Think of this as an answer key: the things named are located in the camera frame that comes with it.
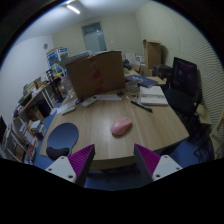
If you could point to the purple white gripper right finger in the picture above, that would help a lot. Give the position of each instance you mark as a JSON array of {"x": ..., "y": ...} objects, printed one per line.
[{"x": 153, "y": 166}]

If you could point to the white closed book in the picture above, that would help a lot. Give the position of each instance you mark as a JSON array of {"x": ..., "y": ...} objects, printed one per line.
[{"x": 152, "y": 96}]

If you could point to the grey door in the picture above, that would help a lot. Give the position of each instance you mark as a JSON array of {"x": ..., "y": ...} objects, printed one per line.
[{"x": 94, "y": 37}]

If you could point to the ceiling light fixture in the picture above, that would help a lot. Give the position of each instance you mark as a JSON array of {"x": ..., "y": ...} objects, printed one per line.
[{"x": 73, "y": 9}]

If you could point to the dark blue book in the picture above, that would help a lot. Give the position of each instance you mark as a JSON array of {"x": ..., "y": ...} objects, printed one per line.
[{"x": 141, "y": 81}]

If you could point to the dark blue mouse pad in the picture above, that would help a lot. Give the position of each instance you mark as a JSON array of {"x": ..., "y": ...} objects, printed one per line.
[{"x": 61, "y": 140}]

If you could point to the cluttered storage shelf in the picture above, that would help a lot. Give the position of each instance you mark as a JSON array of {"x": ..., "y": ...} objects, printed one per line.
[{"x": 18, "y": 142}]

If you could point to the black office chair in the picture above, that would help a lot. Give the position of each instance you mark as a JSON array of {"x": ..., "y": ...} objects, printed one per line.
[{"x": 184, "y": 94}]

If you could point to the large brown cardboard box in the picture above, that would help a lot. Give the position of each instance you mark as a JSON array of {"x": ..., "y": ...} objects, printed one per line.
[{"x": 97, "y": 74}]

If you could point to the white remote control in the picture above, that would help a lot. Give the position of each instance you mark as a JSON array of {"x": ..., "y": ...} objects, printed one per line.
[{"x": 90, "y": 101}]

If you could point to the round wall clock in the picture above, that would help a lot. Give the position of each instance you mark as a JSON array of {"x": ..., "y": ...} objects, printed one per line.
[{"x": 45, "y": 46}]

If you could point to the white keyboard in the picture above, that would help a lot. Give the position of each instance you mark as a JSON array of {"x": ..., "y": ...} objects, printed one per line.
[{"x": 65, "y": 107}]

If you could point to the tall open cardboard box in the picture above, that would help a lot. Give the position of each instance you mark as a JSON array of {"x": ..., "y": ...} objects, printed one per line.
[{"x": 152, "y": 53}]

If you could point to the pink computer mouse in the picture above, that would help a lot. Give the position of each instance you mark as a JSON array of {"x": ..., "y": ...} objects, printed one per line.
[{"x": 120, "y": 126}]

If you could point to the black pen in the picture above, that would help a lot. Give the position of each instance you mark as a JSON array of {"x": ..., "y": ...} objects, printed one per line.
[{"x": 142, "y": 106}]

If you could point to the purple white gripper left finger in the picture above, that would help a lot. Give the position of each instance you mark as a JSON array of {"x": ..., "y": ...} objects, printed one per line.
[{"x": 72, "y": 167}]

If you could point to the blue white printed box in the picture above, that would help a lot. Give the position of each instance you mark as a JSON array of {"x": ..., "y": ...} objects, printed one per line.
[{"x": 56, "y": 55}]

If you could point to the white paper sheet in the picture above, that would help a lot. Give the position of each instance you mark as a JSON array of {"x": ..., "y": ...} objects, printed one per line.
[{"x": 109, "y": 97}]

